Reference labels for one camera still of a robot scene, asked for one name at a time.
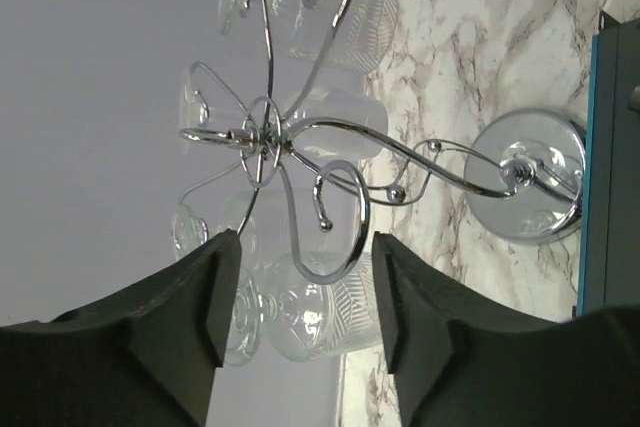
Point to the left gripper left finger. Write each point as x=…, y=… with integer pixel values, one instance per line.
x=143, y=356

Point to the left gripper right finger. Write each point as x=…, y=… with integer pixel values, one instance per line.
x=458, y=358

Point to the dark grey tray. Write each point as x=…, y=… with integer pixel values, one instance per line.
x=609, y=246

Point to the clear tumbler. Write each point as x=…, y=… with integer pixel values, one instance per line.
x=299, y=28

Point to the tall chrome wine glass rack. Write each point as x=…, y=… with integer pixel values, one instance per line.
x=271, y=139

